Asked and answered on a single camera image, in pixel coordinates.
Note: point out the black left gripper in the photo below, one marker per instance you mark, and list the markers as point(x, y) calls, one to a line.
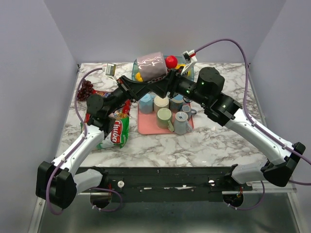
point(135, 90)

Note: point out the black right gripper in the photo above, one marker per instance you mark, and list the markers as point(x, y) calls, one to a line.
point(171, 83)

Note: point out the purple ceramic mug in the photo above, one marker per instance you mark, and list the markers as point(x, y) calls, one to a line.
point(152, 66)

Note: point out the green ceramic mug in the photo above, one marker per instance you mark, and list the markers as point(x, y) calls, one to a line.
point(164, 119)

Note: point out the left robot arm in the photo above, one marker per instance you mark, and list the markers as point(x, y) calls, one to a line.
point(58, 181)

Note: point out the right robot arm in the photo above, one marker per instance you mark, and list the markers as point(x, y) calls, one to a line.
point(282, 156)

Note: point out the light blue faceted mug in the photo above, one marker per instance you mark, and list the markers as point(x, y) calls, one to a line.
point(145, 104)

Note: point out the cream ceramic mug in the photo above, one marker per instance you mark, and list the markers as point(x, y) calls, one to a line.
point(160, 103)

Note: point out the blue-bottom beige mug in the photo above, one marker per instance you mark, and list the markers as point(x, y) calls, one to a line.
point(176, 103)

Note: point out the small grey-purple mug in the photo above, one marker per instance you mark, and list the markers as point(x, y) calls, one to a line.
point(188, 110)

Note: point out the grey ceramic mug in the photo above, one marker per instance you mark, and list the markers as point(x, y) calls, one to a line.
point(181, 124)

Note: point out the small orange toy fruit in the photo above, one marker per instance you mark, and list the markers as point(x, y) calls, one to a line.
point(138, 77)

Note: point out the red toy apple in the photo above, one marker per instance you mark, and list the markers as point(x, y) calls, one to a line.
point(171, 62)

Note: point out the colourful candy bag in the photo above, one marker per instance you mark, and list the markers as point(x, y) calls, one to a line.
point(102, 107)

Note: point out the pink plastic tray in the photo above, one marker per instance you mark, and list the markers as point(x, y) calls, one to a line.
point(146, 124)

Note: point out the Chuba cassava chips bag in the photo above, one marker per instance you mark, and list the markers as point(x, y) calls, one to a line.
point(117, 137)

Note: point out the red grape bunch on table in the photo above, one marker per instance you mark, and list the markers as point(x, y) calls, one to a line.
point(85, 91)

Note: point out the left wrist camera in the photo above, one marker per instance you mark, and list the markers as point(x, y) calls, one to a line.
point(109, 71)

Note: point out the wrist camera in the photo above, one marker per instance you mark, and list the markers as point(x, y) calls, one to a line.
point(190, 60)
point(109, 71)

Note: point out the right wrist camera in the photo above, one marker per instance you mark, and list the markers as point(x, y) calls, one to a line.
point(190, 60)

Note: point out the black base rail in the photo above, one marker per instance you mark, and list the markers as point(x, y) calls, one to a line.
point(157, 184)

